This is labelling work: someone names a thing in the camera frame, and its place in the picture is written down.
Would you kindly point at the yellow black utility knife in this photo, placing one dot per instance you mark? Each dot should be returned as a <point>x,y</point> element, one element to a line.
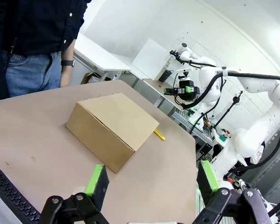
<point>159,135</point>

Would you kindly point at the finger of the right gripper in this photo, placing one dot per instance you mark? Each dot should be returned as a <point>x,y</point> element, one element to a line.
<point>170,89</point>
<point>170,93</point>

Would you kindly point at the white table with slanted leg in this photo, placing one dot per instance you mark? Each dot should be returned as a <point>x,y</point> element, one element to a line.
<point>95,56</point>

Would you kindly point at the black wristwatch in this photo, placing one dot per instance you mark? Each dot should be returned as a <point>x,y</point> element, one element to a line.
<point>68,63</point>

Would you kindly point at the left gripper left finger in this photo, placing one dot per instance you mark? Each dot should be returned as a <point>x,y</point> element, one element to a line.
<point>98,184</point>

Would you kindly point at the white flat board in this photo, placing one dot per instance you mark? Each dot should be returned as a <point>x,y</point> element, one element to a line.
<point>151,59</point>

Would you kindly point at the person in dark button shirt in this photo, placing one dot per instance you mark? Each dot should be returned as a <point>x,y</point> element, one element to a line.
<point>32,28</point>

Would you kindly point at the brown carton under white table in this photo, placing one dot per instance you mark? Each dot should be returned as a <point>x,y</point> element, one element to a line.
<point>89,78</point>

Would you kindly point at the aluminium frame rack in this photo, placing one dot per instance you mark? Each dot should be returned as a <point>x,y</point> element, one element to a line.
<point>193,130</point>

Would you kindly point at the grey Campus zipper pencil case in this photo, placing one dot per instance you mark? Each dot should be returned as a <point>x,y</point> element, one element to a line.
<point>7,190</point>

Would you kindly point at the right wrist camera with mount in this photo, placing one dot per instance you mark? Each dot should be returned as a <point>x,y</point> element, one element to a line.
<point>185,74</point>

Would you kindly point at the black bin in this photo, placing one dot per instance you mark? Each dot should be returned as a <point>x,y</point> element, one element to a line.
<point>165,75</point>

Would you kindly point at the person's left hand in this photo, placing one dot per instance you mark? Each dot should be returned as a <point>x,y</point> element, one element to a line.
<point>65,77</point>

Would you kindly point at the person's left forearm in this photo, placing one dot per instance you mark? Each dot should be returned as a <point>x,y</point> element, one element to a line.
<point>70,50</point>

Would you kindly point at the wooden side table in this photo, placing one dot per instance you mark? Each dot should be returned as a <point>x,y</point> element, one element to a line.
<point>161,89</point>

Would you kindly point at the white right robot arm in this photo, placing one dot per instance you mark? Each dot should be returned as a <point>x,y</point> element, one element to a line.
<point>254,137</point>

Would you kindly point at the brown cardboard box with lid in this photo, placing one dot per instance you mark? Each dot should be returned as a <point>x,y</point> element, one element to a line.
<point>112,121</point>

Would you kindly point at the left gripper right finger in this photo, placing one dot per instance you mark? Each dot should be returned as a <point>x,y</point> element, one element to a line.
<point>207,179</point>

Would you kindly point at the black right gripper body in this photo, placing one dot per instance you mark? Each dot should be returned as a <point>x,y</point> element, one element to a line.
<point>189,92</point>

